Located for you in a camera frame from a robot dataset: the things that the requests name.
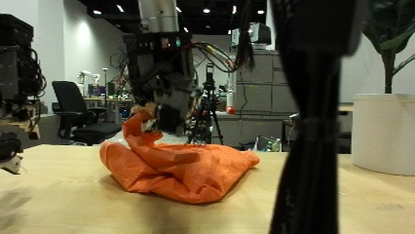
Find low grey cabinet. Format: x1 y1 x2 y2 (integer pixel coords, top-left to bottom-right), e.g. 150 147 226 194
214 113 295 151

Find black hand cables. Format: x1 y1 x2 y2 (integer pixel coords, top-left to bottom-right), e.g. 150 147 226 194
188 41 236 74

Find orange button-up shirt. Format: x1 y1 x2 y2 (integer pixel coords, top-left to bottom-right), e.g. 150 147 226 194
98 110 260 206

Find black camera tripod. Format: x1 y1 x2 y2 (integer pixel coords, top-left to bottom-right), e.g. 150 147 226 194
188 62 226 146

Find wooden office desk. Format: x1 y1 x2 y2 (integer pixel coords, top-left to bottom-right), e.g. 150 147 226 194
82 97 133 125

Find black office chair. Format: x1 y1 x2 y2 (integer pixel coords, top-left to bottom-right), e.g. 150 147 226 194
50 80 123 147

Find green potted plant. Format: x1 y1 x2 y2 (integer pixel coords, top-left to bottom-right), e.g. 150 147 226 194
361 0 415 96

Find clear plastic bottles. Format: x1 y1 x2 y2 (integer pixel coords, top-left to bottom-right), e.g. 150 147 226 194
252 136 283 153

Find tall grey filing cabinet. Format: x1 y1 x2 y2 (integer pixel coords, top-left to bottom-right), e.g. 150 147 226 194
234 49 300 117

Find white round plant pot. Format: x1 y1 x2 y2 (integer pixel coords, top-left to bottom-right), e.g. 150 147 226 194
349 93 415 176

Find grey machine on cabinet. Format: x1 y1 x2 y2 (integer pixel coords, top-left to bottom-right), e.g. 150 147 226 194
230 21 274 51

